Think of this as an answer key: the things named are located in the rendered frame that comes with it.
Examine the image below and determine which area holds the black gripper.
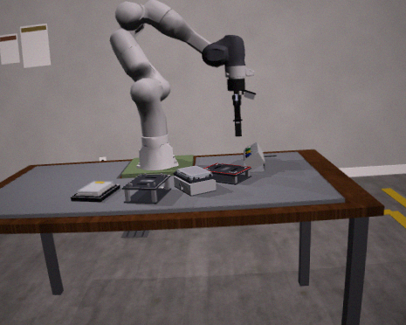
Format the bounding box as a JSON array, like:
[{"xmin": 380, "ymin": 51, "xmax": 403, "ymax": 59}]
[{"xmin": 227, "ymin": 79, "xmax": 245, "ymax": 136}]

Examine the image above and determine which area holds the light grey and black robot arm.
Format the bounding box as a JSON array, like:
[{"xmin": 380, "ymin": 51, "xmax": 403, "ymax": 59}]
[{"xmin": 109, "ymin": 0, "xmax": 255, "ymax": 170}]

